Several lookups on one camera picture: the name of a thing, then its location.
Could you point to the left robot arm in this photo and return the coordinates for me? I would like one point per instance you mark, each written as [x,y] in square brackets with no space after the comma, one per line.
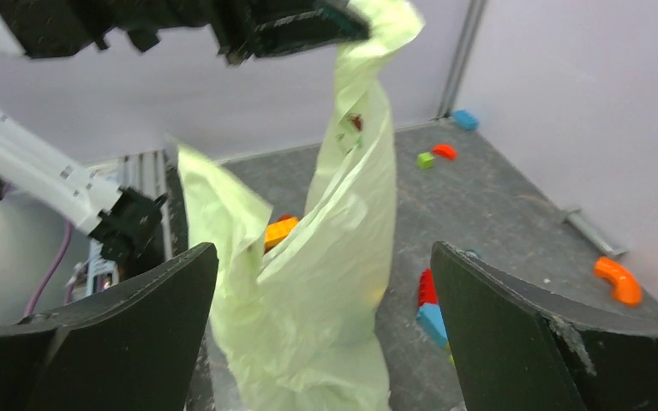
[122,219]

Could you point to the red lego brick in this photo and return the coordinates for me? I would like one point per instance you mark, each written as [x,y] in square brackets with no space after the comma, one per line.
[426,292]

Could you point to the small green cube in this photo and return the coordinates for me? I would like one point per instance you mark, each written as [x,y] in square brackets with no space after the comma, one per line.
[425,160]

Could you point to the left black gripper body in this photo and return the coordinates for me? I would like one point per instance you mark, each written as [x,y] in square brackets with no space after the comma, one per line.
[56,29]

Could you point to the blue lego block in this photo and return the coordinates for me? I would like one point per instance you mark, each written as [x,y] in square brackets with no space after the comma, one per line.
[429,317]

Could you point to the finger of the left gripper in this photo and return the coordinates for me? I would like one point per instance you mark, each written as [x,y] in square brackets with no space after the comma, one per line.
[272,29]

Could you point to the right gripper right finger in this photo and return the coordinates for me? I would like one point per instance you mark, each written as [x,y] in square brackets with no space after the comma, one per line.
[517,346]

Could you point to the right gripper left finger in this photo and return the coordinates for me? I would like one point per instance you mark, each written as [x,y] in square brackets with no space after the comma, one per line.
[130,347]

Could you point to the orange curved block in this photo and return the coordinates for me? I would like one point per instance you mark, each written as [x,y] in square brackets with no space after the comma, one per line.
[625,287]

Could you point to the green avocado plastic bag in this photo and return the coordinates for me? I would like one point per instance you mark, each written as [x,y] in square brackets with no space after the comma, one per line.
[296,324]

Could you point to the blue lego brick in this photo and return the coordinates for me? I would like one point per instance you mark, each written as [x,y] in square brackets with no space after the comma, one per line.
[465,120]

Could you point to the red arch block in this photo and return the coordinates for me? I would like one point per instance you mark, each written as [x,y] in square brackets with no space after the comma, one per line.
[445,151]

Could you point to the grey metal handle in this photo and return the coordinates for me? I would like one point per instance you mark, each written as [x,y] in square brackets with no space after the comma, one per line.
[592,233]

